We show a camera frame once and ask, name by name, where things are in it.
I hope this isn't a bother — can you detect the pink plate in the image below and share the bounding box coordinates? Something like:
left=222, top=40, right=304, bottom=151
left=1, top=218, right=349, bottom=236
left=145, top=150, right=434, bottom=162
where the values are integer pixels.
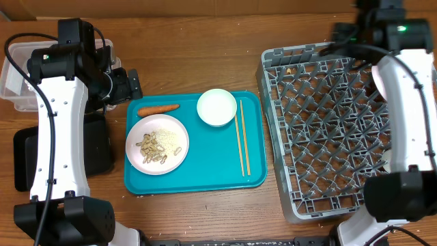
left=126, top=114, right=189, bottom=175

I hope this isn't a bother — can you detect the white bowl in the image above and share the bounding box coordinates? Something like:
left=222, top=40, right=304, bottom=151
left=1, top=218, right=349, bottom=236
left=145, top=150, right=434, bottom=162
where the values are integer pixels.
left=197, top=89, right=237, bottom=127

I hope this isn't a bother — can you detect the wooden chopstick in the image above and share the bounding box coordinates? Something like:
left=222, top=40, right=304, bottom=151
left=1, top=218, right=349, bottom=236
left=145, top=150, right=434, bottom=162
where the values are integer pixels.
left=240, top=100, right=251, bottom=176
left=234, top=114, right=245, bottom=177

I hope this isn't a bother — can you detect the pink bowl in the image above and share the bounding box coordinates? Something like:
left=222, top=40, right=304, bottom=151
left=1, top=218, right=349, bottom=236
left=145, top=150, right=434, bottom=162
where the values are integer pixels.
left=371, top=65, right=386, bottom=100

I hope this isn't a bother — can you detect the white paper cup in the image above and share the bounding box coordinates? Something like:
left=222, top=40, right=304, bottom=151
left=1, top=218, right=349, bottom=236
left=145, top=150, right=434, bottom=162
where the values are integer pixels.
left=381, top=150, right=391, bottom=173

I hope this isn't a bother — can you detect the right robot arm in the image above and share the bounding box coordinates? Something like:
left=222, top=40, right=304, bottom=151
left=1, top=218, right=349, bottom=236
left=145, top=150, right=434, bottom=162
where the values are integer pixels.
left=322, top=1, right=436, bottom=245

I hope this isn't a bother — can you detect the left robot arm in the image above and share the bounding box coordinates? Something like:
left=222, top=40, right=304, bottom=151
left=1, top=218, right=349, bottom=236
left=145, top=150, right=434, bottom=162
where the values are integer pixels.
left=14, top=18, right=148, bottom=245

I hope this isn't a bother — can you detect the grey dishwasher rack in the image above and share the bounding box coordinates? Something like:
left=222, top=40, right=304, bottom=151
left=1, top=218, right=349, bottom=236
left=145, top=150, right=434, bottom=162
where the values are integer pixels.
left=256, top=43, right=392, bottom=223

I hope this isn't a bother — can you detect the orange carrot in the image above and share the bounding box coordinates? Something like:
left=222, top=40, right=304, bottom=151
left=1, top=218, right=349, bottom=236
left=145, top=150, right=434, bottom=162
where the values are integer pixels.
left=137, top=104, right=180, bottom=118

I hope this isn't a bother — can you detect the rice grains pile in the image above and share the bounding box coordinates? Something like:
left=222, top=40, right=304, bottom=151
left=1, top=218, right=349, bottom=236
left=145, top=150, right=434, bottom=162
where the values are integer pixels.
left=156, top=129, right=180, bottom=152

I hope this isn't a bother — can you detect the peanut shells pile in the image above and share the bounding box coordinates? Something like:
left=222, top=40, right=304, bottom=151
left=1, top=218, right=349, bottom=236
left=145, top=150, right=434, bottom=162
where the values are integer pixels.
left=135, top=131, right=182, bottom=165

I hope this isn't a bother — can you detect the black plastic tray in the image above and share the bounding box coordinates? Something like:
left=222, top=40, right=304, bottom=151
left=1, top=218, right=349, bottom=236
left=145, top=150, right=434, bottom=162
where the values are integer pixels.
left=13, top=113, right=114, bottom=192

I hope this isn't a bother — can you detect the clear plastic bin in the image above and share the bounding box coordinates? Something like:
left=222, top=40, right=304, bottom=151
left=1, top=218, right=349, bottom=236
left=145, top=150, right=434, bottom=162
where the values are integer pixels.
left=0, top=38, right=122, bottom=113

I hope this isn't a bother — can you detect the teal serving tray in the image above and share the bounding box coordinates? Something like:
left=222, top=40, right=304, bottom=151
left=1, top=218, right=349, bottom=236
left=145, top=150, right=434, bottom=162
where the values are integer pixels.
left=124, top=91, right=267, bottom=195

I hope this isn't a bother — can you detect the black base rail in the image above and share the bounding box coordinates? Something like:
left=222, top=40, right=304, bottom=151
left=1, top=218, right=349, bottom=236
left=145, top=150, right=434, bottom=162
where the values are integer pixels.
left=149, top=236, right=336, bottom=246

